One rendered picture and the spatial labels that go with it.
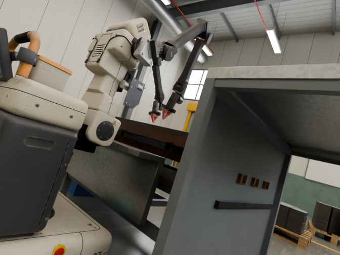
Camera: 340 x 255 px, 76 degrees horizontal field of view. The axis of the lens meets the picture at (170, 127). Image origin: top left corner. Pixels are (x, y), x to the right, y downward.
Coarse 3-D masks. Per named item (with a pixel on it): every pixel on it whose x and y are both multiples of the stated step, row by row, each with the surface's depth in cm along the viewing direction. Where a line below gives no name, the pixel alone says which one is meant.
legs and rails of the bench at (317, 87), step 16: (224, 80) 72; (240, 80) 69; (256, 80) 65; (272, 80) 62; (288, 80) 59; (304, 80) 57; (320, 80) 54; (336, 80) 52; (320, 160) 154; (336, 160) 149
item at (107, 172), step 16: (80, 160) 172; (96, 160) 158; (112, 160) 146; (128, 160) 136; (144, 160) 127; (80, 176) 165; (96, 176) 153; (112, 176) 142; (128, 176) 132; (144, 176) 124; (96, 192) 148; (112, 192) 137; (128, 192) 128; (144, 192) 120; (128, 208) 125; (144, 208) 117; (144, 224) 118
